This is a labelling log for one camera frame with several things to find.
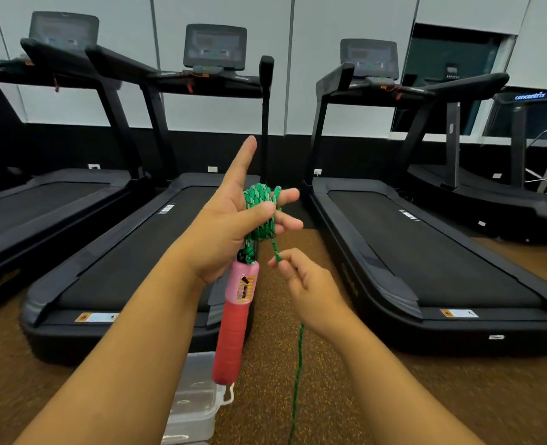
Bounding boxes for clear plastic container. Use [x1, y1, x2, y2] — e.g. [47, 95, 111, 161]
[161, 351, 235, 445]

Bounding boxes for person's left hand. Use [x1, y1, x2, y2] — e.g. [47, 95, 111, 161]
[176, 135, 305, 286]

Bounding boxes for person's left forearm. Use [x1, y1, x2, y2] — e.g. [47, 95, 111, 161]
[14, 248, 209, 445]

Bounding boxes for person's right forearm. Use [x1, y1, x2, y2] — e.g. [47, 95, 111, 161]
[320, 315, 485, 445]

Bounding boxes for black curved treadmill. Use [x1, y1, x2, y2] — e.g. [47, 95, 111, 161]
[403, 88, 547, 244]

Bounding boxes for dark window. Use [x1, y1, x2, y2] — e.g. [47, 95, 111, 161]
[391, 23, 518, 136]

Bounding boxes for green jump rope pink handle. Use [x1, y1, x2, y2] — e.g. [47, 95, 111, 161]
[212, 183, 307, 445]

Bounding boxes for person's right hand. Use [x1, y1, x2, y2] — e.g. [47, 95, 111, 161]
[268, 248, 354, 340]

